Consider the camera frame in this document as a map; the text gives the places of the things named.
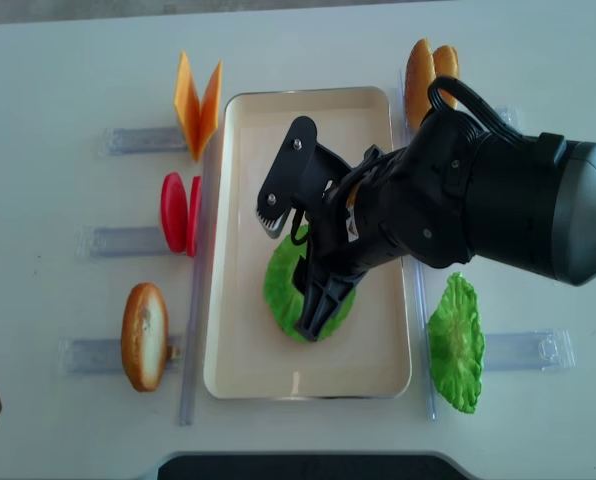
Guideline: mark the left bun slice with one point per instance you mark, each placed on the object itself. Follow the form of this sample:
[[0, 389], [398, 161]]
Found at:
[[420, 72]]

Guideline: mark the green lettuce leaf back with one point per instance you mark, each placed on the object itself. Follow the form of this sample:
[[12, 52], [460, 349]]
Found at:
[[457, 345]]

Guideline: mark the orange cheese slice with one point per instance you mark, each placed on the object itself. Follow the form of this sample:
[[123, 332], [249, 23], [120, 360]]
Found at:
[[187, 104], [210, 110]]

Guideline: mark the left red tomato slice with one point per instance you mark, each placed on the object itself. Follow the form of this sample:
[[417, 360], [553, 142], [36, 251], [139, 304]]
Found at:
[[174, 212]]

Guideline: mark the left orange cheese slice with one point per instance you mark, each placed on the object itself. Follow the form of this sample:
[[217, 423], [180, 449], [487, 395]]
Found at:
[[187, 104]]

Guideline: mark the upright bread slice left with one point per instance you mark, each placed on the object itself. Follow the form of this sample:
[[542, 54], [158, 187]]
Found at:
[[144, 337]]

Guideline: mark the clear holder for tomato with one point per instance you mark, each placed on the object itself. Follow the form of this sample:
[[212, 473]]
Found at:
[[106, 242]]

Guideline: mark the cream rectangular tray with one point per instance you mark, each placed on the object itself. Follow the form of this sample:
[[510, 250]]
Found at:
[[247, 355]]

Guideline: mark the bun slice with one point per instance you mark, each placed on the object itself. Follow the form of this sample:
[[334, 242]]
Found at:
[[446, 62], [420, 72]]

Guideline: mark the right red tomato slice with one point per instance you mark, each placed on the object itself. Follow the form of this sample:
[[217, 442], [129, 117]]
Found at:
[[193, 217]]

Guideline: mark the clear holder for buns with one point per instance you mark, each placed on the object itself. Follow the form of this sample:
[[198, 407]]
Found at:
[[510, 115]]

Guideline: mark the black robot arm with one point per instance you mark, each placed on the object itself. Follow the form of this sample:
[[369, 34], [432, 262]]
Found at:
[[458, 190]]

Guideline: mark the right bun slice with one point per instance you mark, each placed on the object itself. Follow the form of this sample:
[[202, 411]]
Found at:
[[446, 62]]

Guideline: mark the red tomato slice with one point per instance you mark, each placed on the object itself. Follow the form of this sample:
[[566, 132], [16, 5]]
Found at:
[[174, 212], [193, 217]]

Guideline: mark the green lettuce leaf front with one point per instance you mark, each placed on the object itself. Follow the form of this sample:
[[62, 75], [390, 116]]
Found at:
[[280, 294]]

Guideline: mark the clear holder for bread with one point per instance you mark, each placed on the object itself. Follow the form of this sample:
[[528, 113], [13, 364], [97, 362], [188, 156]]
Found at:
[[89, 357]]

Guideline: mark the clear holder for cheese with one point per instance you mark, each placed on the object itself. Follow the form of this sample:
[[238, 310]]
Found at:
[[126, 141]]

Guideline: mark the left clear long rail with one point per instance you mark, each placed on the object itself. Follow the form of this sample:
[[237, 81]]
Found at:
[[200, 270]]

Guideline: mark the black base bottom edge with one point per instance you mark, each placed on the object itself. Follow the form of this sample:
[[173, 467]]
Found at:
[[308, 466]]

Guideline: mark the green lettuce leaf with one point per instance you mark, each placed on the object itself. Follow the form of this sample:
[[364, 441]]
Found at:
[[457, 345], [280, 294]]

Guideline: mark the clear holder for lettuce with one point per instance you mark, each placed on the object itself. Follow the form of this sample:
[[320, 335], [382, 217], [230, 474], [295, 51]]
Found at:
[[544, 350]]

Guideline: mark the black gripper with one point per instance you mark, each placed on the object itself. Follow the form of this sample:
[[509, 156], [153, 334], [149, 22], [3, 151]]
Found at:
[[350, 229]]

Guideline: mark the right orange cheese slice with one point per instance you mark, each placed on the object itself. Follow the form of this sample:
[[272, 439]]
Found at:
[[210, 110]]

